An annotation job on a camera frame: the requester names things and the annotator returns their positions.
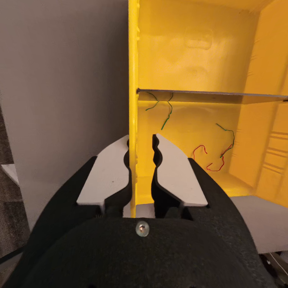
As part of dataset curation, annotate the yellow bin with divider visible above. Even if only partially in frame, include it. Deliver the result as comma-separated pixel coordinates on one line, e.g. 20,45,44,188
128,0,288,219

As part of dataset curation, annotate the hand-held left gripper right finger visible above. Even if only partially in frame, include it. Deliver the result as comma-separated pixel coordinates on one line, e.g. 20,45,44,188
151,133,208,219

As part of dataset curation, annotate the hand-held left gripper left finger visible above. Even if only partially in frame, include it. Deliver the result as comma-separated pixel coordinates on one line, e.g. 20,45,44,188
76,135,132,218

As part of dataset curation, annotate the red thread scrap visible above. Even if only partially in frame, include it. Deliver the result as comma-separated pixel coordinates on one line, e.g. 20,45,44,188
193,145,208,161
206,144,233,172

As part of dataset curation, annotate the green thread scrap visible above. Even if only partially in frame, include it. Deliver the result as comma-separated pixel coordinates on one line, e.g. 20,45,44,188
161,92,174,131
145,91,160,111
216,123,235,158

